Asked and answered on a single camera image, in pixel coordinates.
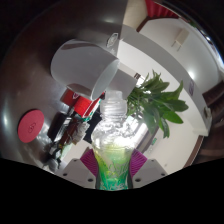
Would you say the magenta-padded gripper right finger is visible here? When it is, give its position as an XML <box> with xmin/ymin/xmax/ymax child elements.
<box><xmin>129</xmin><ymin>148</ymin><xmax>168</xmax><ymax>188</ymax></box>

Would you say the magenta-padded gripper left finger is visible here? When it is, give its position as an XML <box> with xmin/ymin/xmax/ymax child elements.
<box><xmin>54</xmin><ymin>148</ymin><xmax>99</xmax><ymax>188</ymax></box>

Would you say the clear green-labelled drink bottle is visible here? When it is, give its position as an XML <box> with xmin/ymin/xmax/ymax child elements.
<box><xmin>90</xmin><ymin>90</ymin><xmax>137</xmax><ymax>191</ymax></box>

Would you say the black power adapter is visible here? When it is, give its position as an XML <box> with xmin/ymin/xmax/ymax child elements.
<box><xmin>48</xmin><ymin>111</ymin><xmax>73</xmax><ymax>141</ymax></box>

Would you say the flat round red coaster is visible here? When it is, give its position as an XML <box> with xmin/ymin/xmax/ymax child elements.
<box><xmin>17</xmin><ymin>109</ymin><xmax>45</xmax><ymax>144</ymax></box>

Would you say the bushy plant in white pot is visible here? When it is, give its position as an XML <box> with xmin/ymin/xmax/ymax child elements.
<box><xmin>108</xmin><ymin>63</ymin><xmax>189</xmax><ymax>139</ymax></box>

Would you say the red box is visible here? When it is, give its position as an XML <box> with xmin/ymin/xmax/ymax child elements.
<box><xmin>59</xmin><ymin>88</ymin><xmax>101</xmax><ymax>119</ymax></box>

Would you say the red carpeted staircase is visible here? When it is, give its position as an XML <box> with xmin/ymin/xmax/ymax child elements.
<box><xmin>144</xmin><ymin>0</ymin><xmax>181</xmax><ymax>19</ymax></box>

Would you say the white wall radiator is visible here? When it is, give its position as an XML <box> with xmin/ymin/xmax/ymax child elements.
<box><xmin>171</xmin><ymin>28</ymin><xmax>190</xmax><ymax>51</ymax></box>

